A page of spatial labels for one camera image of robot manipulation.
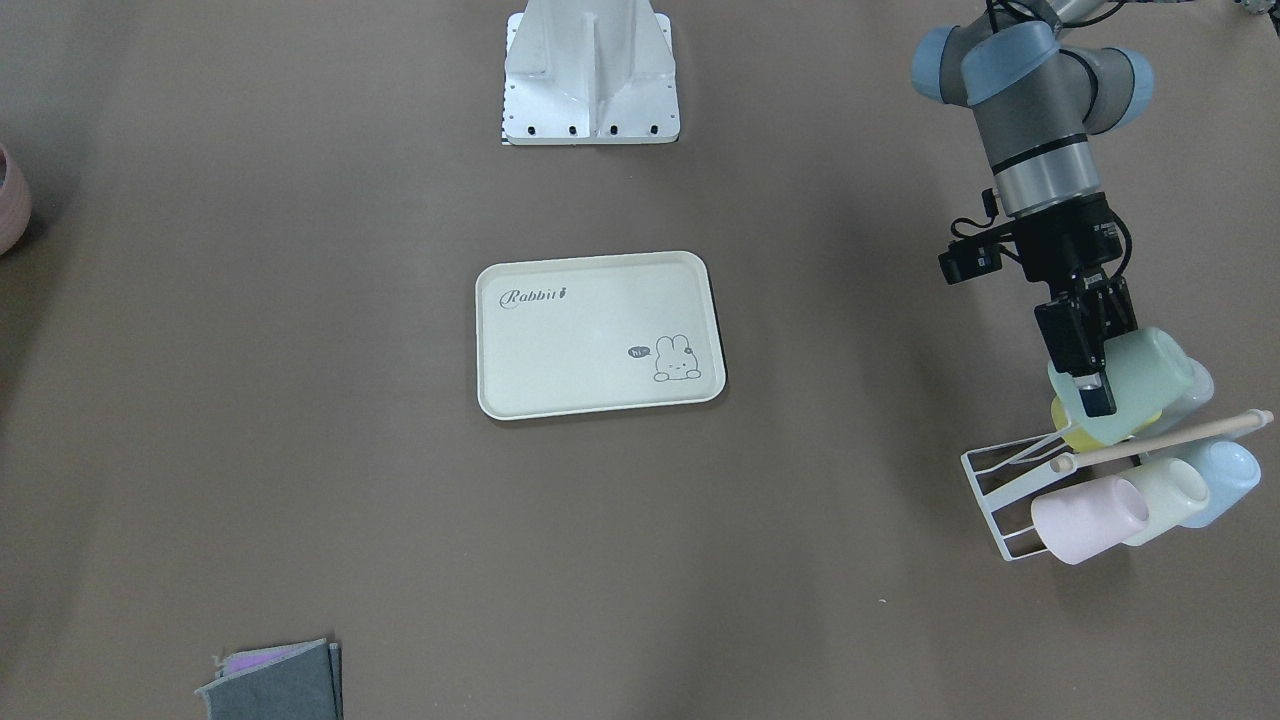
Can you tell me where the green cup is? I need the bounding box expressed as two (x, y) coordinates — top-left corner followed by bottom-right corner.
(1046, 325), (1192, 446)

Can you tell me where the pink cup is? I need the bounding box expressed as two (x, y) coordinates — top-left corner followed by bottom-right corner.
(1030, 475), (1149, 565)

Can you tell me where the cream rabbit tray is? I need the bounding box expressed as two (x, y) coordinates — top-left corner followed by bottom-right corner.
(474, 250), (727, 421)

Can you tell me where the pink bowl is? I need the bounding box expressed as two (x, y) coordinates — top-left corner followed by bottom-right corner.
(0, 145), (32, 255)

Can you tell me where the white wire cup rack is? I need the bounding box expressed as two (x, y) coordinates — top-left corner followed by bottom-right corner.
(959, 430), (1068, 562)

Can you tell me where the yellow cup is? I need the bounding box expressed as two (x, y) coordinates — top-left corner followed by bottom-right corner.
(1050, 397), (1108, 452)

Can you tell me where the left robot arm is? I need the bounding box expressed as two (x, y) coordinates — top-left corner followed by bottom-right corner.
(911, 1), (1155, 418)

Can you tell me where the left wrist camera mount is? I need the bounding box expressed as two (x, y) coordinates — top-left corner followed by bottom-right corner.
(938, 234), (1021, 284)

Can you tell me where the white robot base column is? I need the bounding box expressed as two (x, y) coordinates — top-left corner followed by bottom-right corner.
(500, 1), (682, 146)

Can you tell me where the grey folded cloth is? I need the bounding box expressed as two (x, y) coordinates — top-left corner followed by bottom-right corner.
(195, 638), (344, 719)

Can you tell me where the cream white cup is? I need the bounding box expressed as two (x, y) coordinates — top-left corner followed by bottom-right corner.
(1120, 457), (1210, 547)

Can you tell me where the grey cup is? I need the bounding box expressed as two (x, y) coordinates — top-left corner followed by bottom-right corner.
(1162, 357), (1215, 427)

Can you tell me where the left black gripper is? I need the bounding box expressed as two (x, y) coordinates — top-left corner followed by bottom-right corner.
(1010, 193), (1139, 418)

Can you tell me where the light blue cup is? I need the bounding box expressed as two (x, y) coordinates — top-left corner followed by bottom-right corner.
(1175, 439), (1262, 529)

